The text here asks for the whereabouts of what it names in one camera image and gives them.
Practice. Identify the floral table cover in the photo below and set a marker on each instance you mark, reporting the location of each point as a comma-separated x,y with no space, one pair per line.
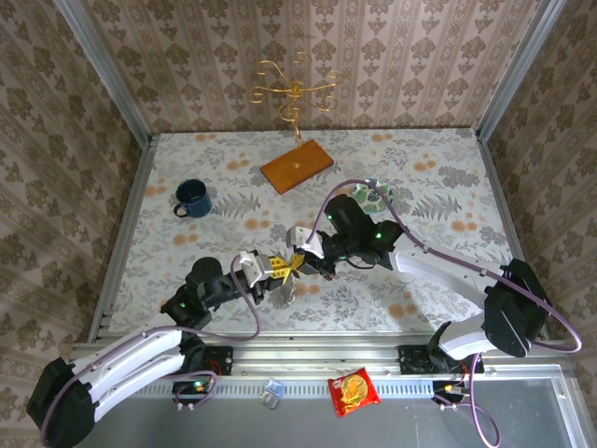
326,317

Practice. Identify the dark blue mug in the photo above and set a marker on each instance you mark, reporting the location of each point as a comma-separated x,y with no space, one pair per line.
196,200

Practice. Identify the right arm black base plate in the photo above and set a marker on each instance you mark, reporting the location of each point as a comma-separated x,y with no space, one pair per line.
410,361

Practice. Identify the aluminium side rail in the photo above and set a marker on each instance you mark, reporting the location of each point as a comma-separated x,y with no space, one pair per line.
135,196
501,196

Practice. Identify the aluminium frame post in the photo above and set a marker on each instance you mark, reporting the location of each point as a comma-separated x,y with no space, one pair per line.
100,60
517,65

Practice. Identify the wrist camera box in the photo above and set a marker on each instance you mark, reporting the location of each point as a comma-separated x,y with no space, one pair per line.
247,263
303,238

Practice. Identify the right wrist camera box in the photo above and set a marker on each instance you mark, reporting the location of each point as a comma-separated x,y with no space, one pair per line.
303,238

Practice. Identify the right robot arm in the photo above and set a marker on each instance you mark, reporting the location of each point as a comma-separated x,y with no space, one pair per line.
443,270

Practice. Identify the grey metal shelf panel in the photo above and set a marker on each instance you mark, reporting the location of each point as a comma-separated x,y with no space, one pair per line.
233,429

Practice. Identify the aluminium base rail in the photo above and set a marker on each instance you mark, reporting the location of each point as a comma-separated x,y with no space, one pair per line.
317,359

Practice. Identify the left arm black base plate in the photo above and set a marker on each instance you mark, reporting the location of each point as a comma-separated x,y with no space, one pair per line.
221,359

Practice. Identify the leaf pattern bowl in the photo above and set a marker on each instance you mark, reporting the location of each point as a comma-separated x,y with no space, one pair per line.
379,201

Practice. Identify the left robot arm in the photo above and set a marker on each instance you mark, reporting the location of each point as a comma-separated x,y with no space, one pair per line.
130,359

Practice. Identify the red snack packet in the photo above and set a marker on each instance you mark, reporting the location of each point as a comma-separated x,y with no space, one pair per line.
354,392

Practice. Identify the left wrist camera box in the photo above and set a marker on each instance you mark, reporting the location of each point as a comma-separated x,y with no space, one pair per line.
247,263

